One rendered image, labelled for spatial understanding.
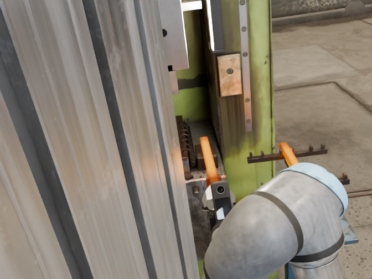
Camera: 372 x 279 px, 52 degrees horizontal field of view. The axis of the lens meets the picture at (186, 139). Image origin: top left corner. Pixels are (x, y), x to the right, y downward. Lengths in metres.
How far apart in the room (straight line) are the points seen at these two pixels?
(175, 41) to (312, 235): 0.93
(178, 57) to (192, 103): 0.62
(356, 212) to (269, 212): 2.31
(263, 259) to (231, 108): 1.13
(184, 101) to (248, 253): 1.47
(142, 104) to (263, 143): 1.61
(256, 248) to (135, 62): 0.44
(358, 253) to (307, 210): 1.99
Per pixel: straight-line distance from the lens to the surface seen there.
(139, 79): 0.16
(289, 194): 0.60
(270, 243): 0.57
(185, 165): 1.58
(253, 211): 0.57
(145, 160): 0.16
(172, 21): 1.37
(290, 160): 1.47
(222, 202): 0.99
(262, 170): 1.84
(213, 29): 1.49
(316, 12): 8.01
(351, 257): 2.55
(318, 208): 0.62
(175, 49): 1.39
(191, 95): 1.96
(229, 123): 1.67
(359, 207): 2.92
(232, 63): 1.55
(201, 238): 1.76
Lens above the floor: 1.80
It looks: 28 degrees down
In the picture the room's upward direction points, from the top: 8 degrees counter-clockwise
